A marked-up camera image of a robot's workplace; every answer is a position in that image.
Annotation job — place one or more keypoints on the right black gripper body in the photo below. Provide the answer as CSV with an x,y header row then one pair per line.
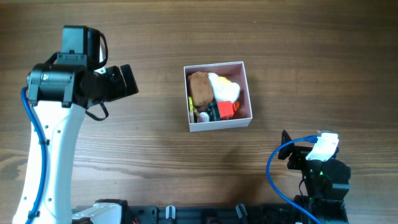
x,y
298,154

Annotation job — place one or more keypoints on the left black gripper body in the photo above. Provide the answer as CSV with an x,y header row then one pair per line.
x,y
112,83

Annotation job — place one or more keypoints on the yellow rattle drum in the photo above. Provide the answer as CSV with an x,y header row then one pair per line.
x,y
192,110

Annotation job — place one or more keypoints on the brown plush bear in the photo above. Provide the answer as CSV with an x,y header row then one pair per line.
x,y
200,89

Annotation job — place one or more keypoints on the red toy fire truck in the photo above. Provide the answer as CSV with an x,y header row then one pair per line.
x,y
222,110

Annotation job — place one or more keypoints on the white rattle drum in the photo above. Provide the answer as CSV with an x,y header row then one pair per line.
x,y
203,117

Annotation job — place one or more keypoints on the white plush duck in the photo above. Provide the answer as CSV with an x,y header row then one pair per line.
x,y
224,89

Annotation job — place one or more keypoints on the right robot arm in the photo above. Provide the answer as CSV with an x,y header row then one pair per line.
x,y
326,178

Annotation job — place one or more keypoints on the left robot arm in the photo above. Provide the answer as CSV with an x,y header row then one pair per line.
x,y
57,97

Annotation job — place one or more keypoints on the pink cardboard box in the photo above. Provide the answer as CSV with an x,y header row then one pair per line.
x,y
234,71

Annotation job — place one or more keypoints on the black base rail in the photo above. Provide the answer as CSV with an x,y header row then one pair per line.
x,y
262,214

